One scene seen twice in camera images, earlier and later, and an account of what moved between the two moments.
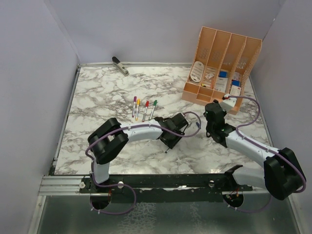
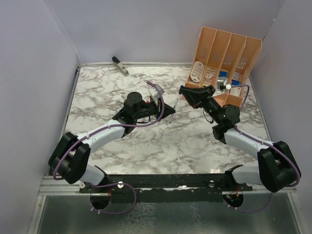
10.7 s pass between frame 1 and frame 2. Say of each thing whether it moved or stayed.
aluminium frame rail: stayed
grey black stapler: stayed
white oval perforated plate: stayed
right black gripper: moved
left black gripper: moved
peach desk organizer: stayed
